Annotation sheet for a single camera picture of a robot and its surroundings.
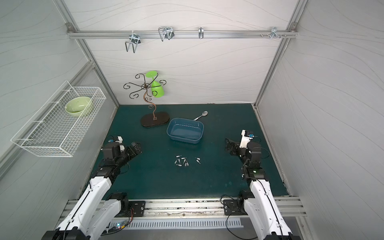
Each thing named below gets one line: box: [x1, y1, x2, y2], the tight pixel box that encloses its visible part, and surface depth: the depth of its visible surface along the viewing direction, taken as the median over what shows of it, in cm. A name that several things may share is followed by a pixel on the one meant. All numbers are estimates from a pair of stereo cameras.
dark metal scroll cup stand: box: [123, 73, 170, 128], surface depth 109 cm
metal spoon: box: [193, 110, 209, 121], surface depth 117 cm
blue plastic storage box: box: [166, 117, 205, 144], surface depth 107 cm
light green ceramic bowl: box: [65, 96, 92, 117], surface depth 73 cm
